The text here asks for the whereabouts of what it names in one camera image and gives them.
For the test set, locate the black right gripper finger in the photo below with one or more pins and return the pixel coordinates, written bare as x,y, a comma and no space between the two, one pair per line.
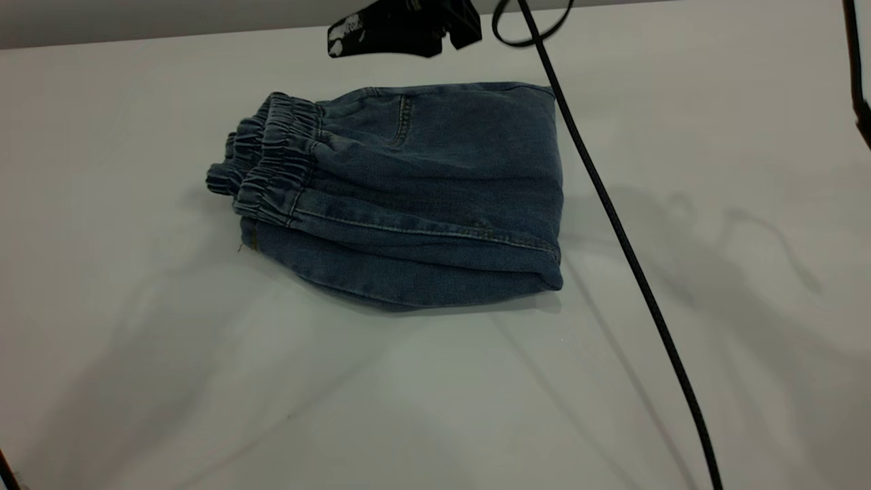
395,30

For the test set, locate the blue denim shorts cartoon print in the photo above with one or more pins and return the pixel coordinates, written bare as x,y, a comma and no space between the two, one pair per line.
422,204

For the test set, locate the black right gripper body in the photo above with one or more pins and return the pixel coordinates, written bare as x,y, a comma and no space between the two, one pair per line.
459,20

